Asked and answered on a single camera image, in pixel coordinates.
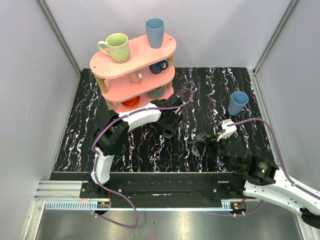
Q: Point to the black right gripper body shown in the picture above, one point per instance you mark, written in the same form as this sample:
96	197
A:
216	148

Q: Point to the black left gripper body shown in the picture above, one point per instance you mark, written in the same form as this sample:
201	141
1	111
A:
167	128

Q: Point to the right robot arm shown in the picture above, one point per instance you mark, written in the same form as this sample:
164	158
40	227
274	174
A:
257	177

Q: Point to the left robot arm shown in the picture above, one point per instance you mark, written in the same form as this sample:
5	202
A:
109	138

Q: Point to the teal speckled cup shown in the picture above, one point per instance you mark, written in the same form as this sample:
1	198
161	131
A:
157	93

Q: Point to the orange bowl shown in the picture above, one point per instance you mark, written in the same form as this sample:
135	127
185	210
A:
130	103

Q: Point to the pink three-tier shelf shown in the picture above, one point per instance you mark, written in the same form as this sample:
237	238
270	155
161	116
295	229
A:
125	86

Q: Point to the blue tumbler on table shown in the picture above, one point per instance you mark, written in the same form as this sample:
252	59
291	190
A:
238	100

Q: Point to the dark blue mug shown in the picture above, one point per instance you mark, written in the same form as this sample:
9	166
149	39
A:
158	67

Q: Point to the pink mug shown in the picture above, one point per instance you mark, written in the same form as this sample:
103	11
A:
136	77

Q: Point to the green mug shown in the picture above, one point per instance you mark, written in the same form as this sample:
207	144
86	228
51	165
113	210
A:
116	46

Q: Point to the blue tumbler on shelf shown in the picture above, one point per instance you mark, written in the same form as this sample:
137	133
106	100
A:
155	32

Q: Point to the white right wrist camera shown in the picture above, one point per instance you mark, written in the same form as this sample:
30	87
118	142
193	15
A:
225	129

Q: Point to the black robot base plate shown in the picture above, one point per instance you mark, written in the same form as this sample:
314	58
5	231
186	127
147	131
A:
206	185

